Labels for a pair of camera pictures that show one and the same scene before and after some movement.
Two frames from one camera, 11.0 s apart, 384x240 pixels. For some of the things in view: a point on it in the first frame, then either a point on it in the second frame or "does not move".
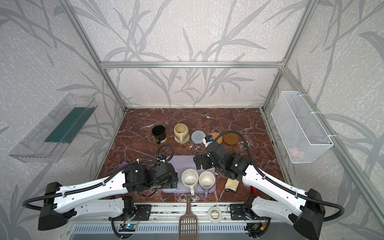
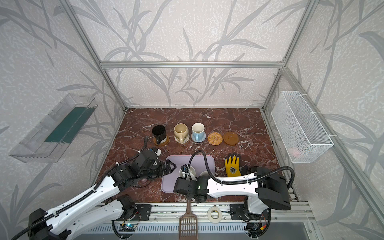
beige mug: x=181 y=130 does not move
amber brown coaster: x=164 y=142 does not move
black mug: x=159 y=132 does not move
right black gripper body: x=202 y=160 to x=180 y=185
